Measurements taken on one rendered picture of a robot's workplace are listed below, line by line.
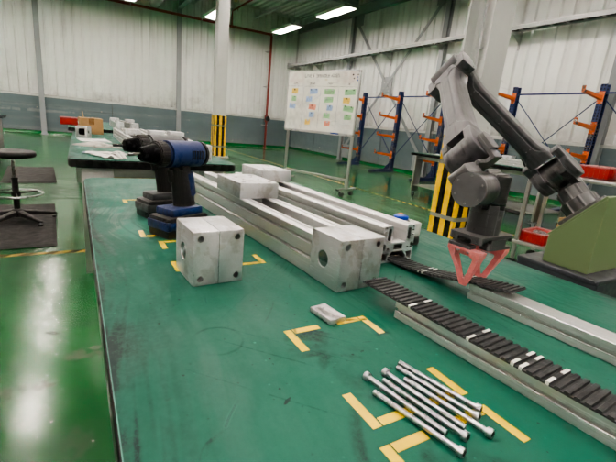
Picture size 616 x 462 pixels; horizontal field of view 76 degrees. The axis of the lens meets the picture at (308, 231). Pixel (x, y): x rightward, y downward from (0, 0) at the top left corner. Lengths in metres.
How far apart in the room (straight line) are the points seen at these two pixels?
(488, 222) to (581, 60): 8.66
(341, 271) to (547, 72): 9.10
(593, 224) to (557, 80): 8.42
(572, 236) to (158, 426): 1.00
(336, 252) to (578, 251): 0.66
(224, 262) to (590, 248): 0.85
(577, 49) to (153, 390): 9.29
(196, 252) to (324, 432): 0.37
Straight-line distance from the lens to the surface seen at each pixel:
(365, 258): 0.72
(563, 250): 1.17
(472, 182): 0.68
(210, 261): 0.69
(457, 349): 0.59
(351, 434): 0.42
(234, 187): 1.04
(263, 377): 0.48
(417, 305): 0.63
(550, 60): 9.69
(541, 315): 0.73
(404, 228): 0.93
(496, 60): 4.27
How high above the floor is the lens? 1.06
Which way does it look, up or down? 15 degrees down
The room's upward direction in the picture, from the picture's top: 6 degrees clockwise
